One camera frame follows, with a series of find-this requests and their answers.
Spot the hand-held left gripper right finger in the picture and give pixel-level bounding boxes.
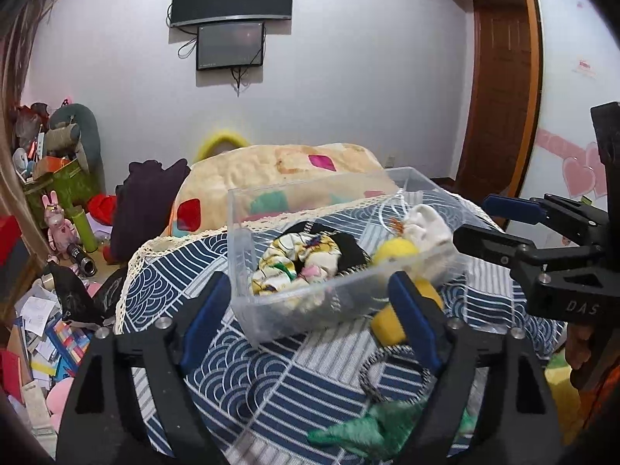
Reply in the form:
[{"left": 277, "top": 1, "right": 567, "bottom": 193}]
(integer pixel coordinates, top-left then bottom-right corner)
[{"left": 386, "top": 270, "right": 563, "bottom": 465}]

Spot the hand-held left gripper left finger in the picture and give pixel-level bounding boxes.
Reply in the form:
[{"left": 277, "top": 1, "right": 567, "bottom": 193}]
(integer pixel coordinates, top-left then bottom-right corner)
[{"left": 55, "top": 271, "right": 233, "bottom": 465}]

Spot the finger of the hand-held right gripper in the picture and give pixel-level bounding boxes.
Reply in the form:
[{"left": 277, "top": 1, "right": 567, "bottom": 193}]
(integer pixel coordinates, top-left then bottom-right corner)
[
  {"left": 482, "top": 194, "right": 548, "bottom": 222},
  {"left": 453, "top": 225, "right": 534, "bottom": 267}
]

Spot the yellow soft sponge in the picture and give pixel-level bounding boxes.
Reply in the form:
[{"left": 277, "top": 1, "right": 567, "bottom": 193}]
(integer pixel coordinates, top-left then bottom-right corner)
[{"left": 370, "top": 278, "right": 444, "bottom": 347}]

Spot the clear plastic box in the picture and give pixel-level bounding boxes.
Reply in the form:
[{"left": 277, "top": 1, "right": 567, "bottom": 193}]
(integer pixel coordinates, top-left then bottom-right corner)
[{"left": 227, "top": 167, "right": 468, "bottom": 350}]

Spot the person's right hand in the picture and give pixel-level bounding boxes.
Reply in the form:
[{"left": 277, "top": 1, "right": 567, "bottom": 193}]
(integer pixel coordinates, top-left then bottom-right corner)
[{"left": 565, "top": 322, "right": 596, "bottom": 373}]

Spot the yellow pompom ball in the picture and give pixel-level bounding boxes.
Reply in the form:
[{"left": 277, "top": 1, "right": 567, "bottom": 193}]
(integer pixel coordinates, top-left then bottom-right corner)
[{"left": 373, "top": 238, "right": 420, "bottom": 267}]

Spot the black white houndstooth hair band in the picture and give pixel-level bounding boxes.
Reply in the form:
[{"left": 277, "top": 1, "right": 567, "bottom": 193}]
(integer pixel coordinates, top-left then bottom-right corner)
[{"left": 358, "top": 344, "right": 433, "bottom": 404}]

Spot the floral white yellow scrunchie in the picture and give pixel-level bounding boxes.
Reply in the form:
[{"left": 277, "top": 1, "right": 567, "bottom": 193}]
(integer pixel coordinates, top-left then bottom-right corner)
[{"left": 249, "top": 232, "right": 346, "bottom": 302}]

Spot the black cloth with patterned trim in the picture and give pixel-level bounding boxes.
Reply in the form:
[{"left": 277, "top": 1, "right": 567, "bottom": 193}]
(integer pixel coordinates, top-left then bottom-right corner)
[{"left": 281, "top": 220, "right": 374, "bottom": 278}]

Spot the blue wave patterned bedcover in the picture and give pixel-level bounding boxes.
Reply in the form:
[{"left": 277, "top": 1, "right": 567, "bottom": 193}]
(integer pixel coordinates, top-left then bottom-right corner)
[{"left": 114, "top": 189, "right": 567, "bottom": 465}]

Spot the brown wooden door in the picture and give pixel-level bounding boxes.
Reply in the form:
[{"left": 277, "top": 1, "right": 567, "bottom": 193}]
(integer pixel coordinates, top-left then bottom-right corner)
[{"left": 455, "top": 4, "right": 534, "bottom": 191}]

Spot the dark maroon garment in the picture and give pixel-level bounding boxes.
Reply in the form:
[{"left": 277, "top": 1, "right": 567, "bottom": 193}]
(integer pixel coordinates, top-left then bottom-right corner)
[{"left": 110, "top": 158, "right": 191, "bottom": 263}]

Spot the yellow green cloth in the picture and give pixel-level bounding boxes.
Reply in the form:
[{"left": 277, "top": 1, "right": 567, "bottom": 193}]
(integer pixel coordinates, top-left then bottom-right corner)
[{"left": 545, "top": 363, "right": 583, "bottom": 446}]

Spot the black bag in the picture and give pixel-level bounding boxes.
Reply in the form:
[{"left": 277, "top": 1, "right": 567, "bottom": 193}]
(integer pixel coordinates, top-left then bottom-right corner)
[{"left": 46, "top": 262, "right": 115, "bottom": 326}]

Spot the black flashlight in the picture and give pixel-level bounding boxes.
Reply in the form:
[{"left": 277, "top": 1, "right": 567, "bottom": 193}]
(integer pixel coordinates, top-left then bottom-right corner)
[{"left": 67, "top": 242, "right": 98, "bottom": 278}]

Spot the green cylinder tube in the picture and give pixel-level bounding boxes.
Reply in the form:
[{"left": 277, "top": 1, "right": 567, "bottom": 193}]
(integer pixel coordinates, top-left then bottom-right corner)
[{"left": 72, "top": 206, "right": 100, "bottom": 253}]

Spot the red cloth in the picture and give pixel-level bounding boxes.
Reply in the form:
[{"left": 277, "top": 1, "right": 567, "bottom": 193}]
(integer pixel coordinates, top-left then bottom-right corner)
[{"left": 87, "top": 194, "right": 120, "bottom": 226}]

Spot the beige quilt with coloured patches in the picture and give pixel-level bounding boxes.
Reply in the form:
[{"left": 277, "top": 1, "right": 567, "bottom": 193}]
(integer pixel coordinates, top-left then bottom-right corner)
[{"left": 167, "top": 143, "right": 400, "bottom": 239}]

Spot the white wardrobe door with hearts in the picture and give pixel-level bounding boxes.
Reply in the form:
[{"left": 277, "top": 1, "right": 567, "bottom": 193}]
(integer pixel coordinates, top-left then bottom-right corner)
[{"left": 504, "top": 0, "right": 620, "bottom": 253}]

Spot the pile of papers and books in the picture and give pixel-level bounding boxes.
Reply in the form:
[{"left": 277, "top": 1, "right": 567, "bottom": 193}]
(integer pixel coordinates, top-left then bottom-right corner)
[{"left": 0, "top": 276, "right": 98, "bottom": 439}]

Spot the pink bunny toy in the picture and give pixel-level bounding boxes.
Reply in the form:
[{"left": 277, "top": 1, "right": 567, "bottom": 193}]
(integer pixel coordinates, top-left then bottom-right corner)
[{"left": 41, "top": 193, "right": 81, "bottom": 253}]

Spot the pink plush toy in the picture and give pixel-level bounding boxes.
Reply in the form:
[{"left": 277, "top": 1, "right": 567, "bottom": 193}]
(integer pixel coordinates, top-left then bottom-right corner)
[{"left": 46, "top": 380, "right": 74, "bottom": 435}]

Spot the green cardboard box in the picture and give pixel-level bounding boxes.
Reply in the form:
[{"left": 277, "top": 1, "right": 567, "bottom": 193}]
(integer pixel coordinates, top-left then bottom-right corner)
[{"left": 24, "top": 157, "right": 100, "bottom": 215}]

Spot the small black wall monitor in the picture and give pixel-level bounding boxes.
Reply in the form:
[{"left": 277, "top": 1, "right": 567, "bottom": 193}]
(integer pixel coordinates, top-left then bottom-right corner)
[{"left": 196, "top": 21, "right": 265, "bottom": 72}]

